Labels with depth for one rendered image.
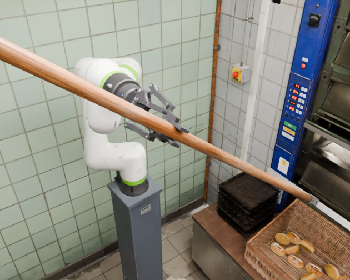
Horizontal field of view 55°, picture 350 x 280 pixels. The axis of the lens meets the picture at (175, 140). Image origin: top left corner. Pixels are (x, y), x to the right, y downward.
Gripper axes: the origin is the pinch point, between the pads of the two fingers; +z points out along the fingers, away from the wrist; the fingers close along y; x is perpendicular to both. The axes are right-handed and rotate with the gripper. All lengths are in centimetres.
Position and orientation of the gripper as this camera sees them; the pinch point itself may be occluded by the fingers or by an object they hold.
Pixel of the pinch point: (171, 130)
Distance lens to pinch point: 76.4
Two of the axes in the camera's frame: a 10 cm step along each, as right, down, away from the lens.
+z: 5.8, 4.7, -6.6
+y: -5.3, 8.4, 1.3
